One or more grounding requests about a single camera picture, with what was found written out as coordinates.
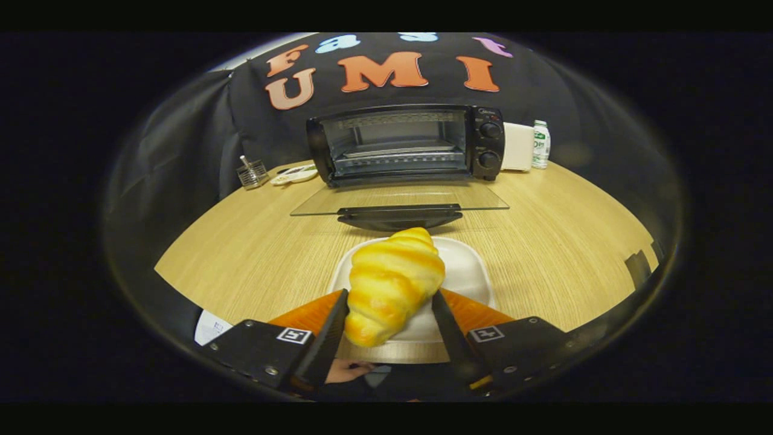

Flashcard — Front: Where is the white flat dish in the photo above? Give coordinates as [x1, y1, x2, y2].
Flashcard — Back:
[270, 164, 319, 186]

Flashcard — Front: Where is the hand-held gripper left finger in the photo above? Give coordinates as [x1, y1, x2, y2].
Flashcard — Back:
[202, 289, 351, 396]

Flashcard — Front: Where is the white square plate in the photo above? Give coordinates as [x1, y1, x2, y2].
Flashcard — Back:
[326, 237, 497, 345]

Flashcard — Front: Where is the metal wire basket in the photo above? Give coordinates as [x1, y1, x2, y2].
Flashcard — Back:
[236, 155, 271, 190]

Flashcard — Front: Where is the yellow croissant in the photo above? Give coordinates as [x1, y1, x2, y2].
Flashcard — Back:
[344, 227, 446, 348]

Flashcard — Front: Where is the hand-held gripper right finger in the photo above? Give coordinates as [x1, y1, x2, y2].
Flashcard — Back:
[430, 289, 580, 393]

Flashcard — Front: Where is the white paper sheet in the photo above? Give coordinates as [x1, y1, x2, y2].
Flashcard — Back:
[194, 309, 233, 346]

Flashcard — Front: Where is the white plastic bottle green label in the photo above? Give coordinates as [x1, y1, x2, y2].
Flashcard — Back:
[531, 120, 551, 170]

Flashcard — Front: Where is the black toaster oven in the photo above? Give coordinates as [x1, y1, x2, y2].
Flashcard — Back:
[290, 105, 510, 232]

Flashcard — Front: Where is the white box appliance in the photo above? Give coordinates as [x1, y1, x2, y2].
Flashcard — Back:
[502, 122, 536, 172]

